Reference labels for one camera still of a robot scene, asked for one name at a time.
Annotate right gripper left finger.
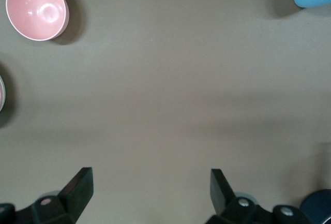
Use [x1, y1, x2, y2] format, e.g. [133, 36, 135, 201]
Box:
[0, 167, 93, 224]

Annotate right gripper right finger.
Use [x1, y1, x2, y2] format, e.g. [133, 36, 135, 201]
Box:
[205, 168, 313, 224]

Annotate pink bowl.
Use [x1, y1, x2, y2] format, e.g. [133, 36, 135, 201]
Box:
[5, 0, 70, 41]

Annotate brown tablecloth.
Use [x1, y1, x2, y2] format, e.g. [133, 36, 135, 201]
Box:
[0, 0, 331, 224]

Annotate beige plate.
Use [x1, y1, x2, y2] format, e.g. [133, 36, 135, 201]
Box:
[0, 75, 6, 112]

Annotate dark saucepan with blue handle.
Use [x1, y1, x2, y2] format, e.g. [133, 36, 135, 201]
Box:
[299, 189, 331, 224]

